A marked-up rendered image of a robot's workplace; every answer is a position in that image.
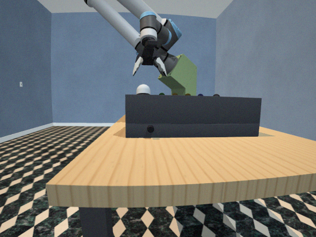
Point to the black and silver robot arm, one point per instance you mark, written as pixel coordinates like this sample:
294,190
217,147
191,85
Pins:
164,32

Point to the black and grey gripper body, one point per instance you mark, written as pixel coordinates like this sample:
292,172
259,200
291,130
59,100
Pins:
149,53

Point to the grey control console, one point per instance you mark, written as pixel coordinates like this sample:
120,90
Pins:
178,116

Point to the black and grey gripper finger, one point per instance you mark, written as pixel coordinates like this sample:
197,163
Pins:
139,60
160,63

